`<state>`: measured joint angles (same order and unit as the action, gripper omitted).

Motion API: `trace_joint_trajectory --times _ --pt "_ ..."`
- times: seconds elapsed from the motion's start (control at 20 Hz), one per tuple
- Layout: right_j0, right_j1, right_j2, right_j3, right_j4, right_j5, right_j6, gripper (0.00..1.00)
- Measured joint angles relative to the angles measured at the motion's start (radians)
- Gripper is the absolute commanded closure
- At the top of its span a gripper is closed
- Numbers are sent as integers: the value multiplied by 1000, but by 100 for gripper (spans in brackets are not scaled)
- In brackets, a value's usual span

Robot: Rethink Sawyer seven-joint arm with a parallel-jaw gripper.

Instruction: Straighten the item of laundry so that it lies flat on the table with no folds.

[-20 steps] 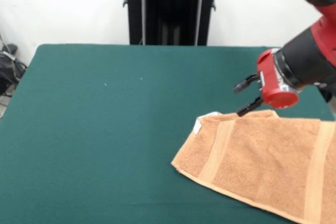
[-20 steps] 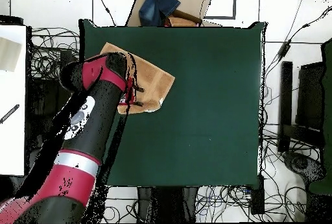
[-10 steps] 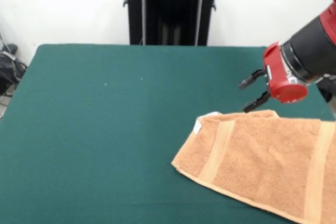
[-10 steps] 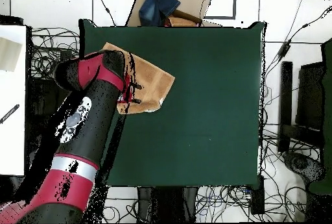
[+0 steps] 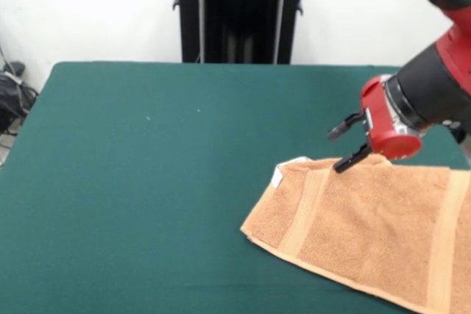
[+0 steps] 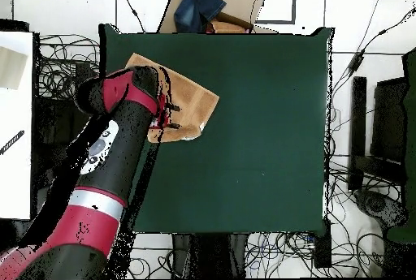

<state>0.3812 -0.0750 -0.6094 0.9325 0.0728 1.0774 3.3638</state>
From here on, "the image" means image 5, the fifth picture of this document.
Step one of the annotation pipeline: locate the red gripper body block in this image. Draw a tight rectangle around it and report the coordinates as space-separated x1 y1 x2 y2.
360 74 423 162

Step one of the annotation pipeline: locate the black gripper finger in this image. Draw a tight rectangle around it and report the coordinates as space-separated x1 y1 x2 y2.
327 111 369 141
333 143 372 174

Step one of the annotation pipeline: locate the tan terry towel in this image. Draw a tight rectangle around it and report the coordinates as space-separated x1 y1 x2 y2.
239 154 471 314

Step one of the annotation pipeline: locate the dark green table cloth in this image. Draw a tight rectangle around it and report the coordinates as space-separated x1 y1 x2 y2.
0 60 471 314

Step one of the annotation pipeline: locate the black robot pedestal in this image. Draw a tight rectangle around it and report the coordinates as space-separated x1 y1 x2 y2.
171 0 323 65

